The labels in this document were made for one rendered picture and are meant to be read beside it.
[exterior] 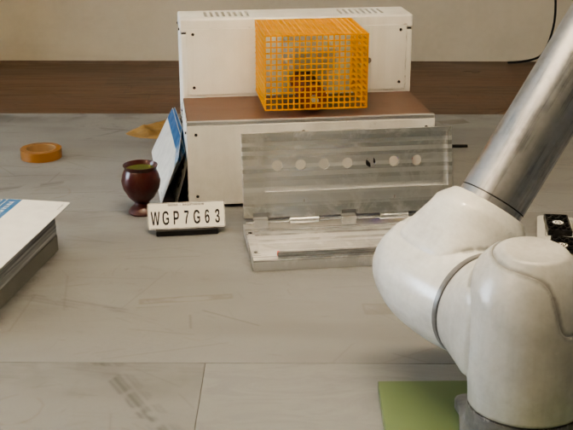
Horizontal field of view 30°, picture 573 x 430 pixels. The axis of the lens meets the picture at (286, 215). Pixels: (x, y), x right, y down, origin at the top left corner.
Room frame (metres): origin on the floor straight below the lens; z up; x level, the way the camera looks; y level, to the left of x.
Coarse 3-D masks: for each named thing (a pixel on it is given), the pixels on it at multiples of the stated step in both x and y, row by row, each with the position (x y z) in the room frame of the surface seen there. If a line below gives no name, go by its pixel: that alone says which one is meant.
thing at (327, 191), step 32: (384, 128) 2.14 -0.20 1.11; (416, 128) 2.14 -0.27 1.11; (448, 128) 2.15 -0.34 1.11; (256, 160) 2.08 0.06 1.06; (288, 160) 2.10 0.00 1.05; (352, 160) 2.12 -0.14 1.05; (384, 160) 2.13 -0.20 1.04; (448, 160) 2.13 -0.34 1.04; (256, 192) 2.07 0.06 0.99; (288, 192) 2.08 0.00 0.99; (320, 192) 2.09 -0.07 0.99; (352, 192) 2.09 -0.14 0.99; (384, 192) 2.10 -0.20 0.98; (416, 192) 2.11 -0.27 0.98
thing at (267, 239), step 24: (336, 216) 2.08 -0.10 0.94; (360, 216) 2.09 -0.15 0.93; (408, 216) 2.10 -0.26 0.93; (264, 240) 1.99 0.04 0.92; (288, 240) 1.99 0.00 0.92; (312, 240) 1.99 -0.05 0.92; (336, 240) 1.99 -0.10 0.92; (360, 240) 1.99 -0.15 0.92; (264, 264) 1.88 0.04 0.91; (288, 264) 1.88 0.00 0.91; (312, 264) 1.89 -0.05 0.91; (336, 264) 1.90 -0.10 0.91; (360, 264) 1.90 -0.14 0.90
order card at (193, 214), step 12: (156, 204) 2.09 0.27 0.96; (168, 204) 2.09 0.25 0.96; (180, 204) 2.09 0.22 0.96; (192, 204) 2.10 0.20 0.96; (204, 204) 2.10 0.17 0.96; (216, 204) 2.10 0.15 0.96; (156, 216) 2.08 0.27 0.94; (168, 216) 2.08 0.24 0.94; (180, 216) 2.08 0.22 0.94; (192, 216) 2.09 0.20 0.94; (204, 216) 2.09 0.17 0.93; (216, 216) 2.09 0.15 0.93; (156, 228) 2.07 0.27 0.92; (168, 228) 2.07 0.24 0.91; (180, 228) 2.07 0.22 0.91
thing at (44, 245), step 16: (48, 224) 1.95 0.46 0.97; (32, 240) 1.87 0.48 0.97; (48, 240) 1.94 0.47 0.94; (16, 256) 1.80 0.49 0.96; (32, 256) 1.86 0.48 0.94; (48, 256) 1.93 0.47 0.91; (0, 272) 1.73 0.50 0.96; (16, 272) 1.79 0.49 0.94; (32, 272) 1.85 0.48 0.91; (0, 288) 1.72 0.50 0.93; (16, 288) 1.78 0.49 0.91; (0, 304) 1.71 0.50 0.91
